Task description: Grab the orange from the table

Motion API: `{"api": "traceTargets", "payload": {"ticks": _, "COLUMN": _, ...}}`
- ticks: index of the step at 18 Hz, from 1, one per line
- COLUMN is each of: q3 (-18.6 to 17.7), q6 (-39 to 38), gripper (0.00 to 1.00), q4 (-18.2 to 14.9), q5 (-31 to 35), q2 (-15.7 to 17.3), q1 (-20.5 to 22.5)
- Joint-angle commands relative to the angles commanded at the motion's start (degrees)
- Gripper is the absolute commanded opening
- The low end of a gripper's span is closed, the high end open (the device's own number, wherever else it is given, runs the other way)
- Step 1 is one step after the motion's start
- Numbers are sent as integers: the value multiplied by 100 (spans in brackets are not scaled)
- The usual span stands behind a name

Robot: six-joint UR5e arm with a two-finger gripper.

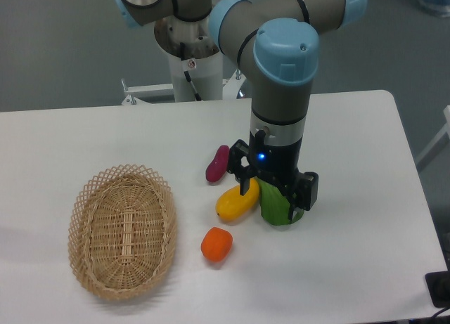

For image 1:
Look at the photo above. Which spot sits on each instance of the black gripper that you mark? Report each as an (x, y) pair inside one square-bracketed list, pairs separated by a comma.
[(277, 165)]

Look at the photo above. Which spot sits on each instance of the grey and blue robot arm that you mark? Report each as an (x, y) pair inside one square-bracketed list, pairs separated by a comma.
[(275, 44)]

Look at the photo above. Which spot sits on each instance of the green vegetable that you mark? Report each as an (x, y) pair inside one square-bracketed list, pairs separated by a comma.
[(275, 207)]

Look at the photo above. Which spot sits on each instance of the yellow mango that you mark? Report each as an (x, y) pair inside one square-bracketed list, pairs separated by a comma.
[(232, 205)]

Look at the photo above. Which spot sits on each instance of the purple sweet potato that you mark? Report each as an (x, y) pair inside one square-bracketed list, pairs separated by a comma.
[(218, 166)]

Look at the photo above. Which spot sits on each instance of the orange fruit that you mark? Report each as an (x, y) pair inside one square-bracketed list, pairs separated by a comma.
[(216, 244)]

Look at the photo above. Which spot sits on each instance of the woven wicker basket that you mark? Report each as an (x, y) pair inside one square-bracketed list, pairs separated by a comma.
[(122, 232)]

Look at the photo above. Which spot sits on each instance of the black device at table edge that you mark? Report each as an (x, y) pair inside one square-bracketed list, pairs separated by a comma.
[(438, 287)]

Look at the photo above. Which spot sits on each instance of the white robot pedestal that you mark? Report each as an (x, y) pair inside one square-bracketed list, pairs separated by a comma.
[(195, 65)]

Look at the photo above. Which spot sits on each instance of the white frame at right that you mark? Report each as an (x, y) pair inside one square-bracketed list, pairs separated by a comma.
[(434, 146)]

